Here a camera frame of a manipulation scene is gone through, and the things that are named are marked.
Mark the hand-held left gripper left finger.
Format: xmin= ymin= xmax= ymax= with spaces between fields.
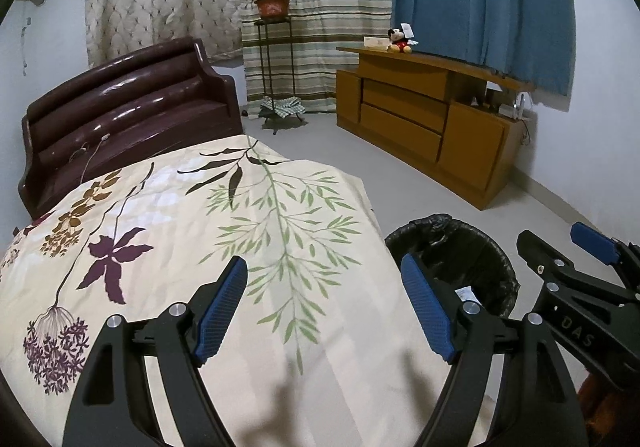
xmin=62 ymin=254 xmax=249 ymax=447

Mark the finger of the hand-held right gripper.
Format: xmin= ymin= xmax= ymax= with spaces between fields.
xmin=570 ymin=221 xmax=640 ymax=288
xmin=516 ymin=228 xmax=640 ymax=314

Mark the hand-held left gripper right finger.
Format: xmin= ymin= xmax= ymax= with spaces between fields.
xmin=400 ymin=252 xmax=586 ymax=447

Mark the trash bin with black bag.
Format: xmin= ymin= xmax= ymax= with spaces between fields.
xmin=384 ymin=214 xmax=520 ymax=320

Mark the person's right forearm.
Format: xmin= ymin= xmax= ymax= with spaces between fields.
xmin=577 ymin=362 xmax=640 ymax=447

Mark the floral tablecloth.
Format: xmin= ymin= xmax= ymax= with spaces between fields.
xmin=0 ymin=134 xmax=446 ymax=447

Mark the wooden cabinet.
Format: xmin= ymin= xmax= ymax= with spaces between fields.
xmin=335 ymin=46 xmax=536 ymax=211

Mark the white device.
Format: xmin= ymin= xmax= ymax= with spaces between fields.
xmin=500 ymin=94 xmax=531 ymax=120

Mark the checkered cloth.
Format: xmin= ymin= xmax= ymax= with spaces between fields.
xmin=260 ymin=96 xmax=305 ymax=118

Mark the dark red leather sofa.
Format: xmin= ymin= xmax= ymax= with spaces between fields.
xmin=17 ymin=37 xmax=244 ymax=220

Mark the black metal plant stand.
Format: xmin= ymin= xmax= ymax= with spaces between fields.
xmin=254 ymin=17 xmax=306 ymax=133

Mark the mouse plush toy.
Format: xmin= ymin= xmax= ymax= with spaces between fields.
xmin=387 ymin=24 xmax=417 ymax=54

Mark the potted plant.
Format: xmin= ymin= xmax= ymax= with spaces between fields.
xmin=241 ymin=0 xmax=306 ymax=19

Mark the striped curtain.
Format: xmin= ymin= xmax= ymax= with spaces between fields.
xmin=237 ymin=0 xmax=393 ymax=103

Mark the white cable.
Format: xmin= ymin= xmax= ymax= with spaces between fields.
xmin=70 ymin=134 xmax=111 ymax=183

